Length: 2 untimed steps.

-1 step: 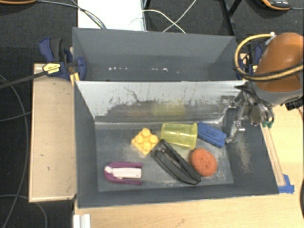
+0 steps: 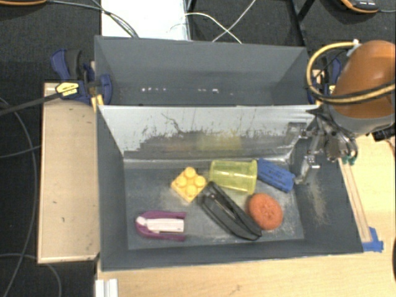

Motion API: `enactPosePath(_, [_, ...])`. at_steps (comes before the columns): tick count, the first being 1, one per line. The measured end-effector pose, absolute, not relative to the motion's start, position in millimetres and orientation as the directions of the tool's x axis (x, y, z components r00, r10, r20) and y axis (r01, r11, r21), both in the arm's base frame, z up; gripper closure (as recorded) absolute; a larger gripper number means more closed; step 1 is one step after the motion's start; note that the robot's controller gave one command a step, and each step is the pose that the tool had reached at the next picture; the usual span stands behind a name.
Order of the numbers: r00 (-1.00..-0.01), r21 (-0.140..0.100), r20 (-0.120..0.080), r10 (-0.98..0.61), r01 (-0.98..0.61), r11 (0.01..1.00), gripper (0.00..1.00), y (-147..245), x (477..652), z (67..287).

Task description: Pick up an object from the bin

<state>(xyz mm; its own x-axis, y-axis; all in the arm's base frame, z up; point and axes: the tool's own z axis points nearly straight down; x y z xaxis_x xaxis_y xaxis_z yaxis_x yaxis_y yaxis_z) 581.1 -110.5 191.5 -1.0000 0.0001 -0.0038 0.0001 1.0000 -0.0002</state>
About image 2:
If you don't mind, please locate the pale wood flat board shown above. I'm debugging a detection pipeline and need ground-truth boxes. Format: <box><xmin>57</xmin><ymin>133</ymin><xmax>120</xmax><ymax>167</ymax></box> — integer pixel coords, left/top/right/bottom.
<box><xmin>37</xmin><ymin>82</ymin><xmax>101</xmax><ymax>264</ymax></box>

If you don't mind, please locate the purple and white stapler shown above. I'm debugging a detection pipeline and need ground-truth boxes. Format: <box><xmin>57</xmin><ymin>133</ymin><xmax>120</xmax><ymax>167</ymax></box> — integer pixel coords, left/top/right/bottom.
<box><xmin>134</xmin><ymin>210</ymin><xmax>187</xmax><ymax>241</ymax></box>

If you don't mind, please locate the yellow toy building brick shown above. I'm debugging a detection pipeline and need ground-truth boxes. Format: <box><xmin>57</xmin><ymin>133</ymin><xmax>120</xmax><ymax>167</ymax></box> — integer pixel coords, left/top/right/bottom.
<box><xmin>170</xmin><ymin>166</ymin><xmax>207</xmax><ymax>203</ymax></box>

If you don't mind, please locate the orange round scrubber sponge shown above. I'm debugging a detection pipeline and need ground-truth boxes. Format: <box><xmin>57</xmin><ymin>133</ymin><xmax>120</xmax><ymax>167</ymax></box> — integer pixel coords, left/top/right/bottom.
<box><xmin>246</xmin><ymin>192</ymin><xmax>284</xmax><ymax>231</ymax></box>

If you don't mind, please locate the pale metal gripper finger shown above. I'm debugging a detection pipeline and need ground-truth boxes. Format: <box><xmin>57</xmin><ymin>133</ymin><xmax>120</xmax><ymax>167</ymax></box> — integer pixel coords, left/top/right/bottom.
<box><xmin>283</xmin><ymin>122</ymin><xmax>309</xmax><ymax>152</ymax></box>
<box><xmin>293</xmin><ymin>155</ymin><xmax>322</xmax><ymax>186</ymax></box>

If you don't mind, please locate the black cylinder on white bracket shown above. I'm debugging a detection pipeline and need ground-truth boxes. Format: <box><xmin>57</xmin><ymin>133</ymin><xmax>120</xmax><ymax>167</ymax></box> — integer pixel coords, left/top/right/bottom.
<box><xmin>371</xmin><ymin>127</ymin><xmax>396</xmax><ymax>144</ymax></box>

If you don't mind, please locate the black stapler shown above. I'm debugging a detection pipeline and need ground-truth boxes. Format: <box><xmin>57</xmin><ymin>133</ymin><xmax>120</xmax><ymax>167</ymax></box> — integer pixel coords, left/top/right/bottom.
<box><xmin>197</xmin><ymin>181</ymin><xmax>263</xmax><ymax>241</ymax></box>

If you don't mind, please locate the grey metal bin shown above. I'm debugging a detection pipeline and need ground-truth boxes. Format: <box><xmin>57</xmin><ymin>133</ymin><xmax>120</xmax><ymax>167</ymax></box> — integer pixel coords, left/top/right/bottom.
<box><xmin>92</xmin><ymin>35</ymin><xmax>364</xmax><ymax>272</ymax></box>

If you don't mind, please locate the blue ribbed flat block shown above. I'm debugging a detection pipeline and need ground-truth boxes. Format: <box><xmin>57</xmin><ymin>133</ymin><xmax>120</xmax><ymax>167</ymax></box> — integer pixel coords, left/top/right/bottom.
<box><xmin>256</xmin><ymin>158</ymin><xmax>296</xmax><ymax>194</ymax></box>

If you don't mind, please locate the yellow clear plastic cup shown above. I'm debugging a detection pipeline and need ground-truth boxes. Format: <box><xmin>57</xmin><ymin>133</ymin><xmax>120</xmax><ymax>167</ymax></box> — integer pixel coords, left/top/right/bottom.
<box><xmin>209</xmin><ymin>159</ymin><xmax>259</xmax><ymax>195</ymax></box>

